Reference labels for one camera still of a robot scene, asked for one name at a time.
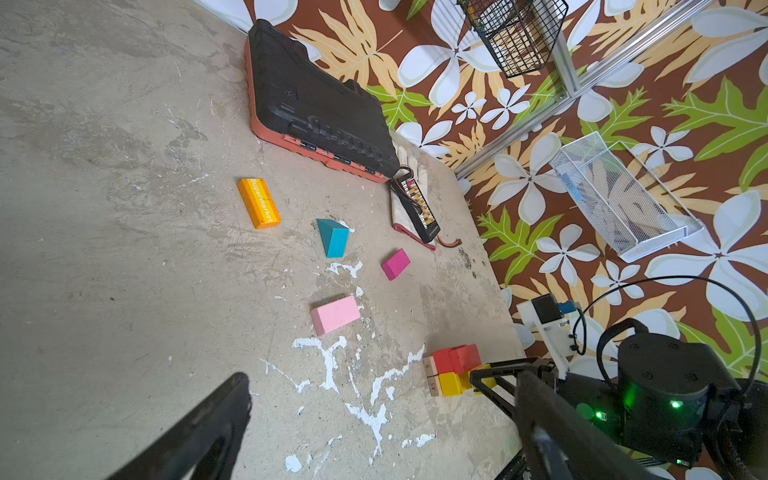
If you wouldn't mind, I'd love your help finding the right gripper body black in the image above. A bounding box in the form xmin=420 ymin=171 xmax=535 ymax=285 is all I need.
xmin=557 ymin=333 xmax=742 ymax=465

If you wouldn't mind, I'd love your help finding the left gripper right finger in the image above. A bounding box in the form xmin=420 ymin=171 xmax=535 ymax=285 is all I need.
xmin=515 ymin=372 xmax=664 ymax=479

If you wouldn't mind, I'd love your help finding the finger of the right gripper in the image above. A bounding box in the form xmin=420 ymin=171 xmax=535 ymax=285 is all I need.
xmin=469 ymin=357 xmax=540 ymax=420

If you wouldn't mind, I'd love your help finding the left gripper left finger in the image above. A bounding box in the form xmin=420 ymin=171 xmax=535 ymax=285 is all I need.
xmin=110 ymin=372 xmax=252 ymax=479

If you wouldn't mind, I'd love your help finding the yellow rectangular block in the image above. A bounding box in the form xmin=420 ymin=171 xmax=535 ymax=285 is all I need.
xmin=469 ymin=364 xmax=498 ymax=394

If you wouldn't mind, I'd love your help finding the red rectangular block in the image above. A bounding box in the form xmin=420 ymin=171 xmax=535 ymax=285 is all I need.
xmin=432 ymin=344 xmax=483 ymax=374

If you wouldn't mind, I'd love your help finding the magenta block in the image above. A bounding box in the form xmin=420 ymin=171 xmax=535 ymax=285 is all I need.
xmin=381 ymin=249 xmax=411 ymax=281

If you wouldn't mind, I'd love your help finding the pink block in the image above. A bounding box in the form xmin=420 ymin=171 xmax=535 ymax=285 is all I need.
xmin=310 ymin=296 xmax=361 ymax=336

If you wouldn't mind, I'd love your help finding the yellow arch block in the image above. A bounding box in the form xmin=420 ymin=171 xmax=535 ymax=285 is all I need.
xmin=437 ymin=372 xmax=473 ymax=397

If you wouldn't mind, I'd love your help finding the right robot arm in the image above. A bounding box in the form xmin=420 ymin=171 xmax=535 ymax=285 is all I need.
xmin=470 ymin=332 xmax=767 ymax=479

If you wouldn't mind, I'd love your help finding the teal block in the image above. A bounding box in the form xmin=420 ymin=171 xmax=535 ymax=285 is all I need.
xmin=317 ymin=219 xmax=350 ymax=259

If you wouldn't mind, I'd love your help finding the orange cylinder block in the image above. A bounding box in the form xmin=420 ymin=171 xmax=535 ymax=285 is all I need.
xmin=237 ymin=178 xmax=282 ymax=230

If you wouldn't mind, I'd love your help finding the black battery holder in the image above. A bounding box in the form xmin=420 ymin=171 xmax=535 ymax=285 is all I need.
xmin=388 ymin=166 xmax=440 ymax=250

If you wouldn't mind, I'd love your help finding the beige work glove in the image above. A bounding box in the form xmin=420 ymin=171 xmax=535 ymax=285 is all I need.
xmin=389 ymin=146 xmax=440 ymax=251

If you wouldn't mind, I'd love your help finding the black tool case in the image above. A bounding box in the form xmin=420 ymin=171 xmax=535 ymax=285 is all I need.
xmin=244 ymin=20 xmax=400 ymax=183

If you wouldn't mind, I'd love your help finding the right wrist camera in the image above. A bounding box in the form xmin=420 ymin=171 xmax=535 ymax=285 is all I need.
xmin=516 ymin=294 xmax=579 ymax=380

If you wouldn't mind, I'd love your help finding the white wire basket right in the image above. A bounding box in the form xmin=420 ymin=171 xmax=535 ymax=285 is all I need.
xmin=549 ymin=132 xmax=705 ymax=263

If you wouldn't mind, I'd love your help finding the black wire basket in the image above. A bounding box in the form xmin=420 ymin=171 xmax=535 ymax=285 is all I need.
xmin=458 ymin=0 xmax=568 ymax=78

